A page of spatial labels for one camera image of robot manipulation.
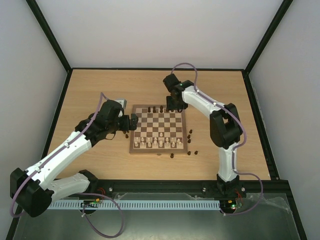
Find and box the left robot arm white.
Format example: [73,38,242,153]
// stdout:
[10,98,139,218]

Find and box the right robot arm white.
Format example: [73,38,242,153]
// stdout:
[163,73,243,196]

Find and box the wooden chess board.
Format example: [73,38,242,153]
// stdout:
[129,104,190,155]

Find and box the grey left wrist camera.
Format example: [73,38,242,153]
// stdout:
[115,98,127,110]

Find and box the light blue cable duct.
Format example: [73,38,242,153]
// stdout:
[48,199,221,211]

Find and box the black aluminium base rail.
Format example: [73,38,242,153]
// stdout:
[97,179,293,199]

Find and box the black frame post right rear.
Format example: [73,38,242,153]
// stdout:
[243,0,295,73]

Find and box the black frame post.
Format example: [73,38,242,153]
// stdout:
[243,0,295,73]
[24,0,72,73]

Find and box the black frame post left rear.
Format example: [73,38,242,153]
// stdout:
[24,0,72,73]

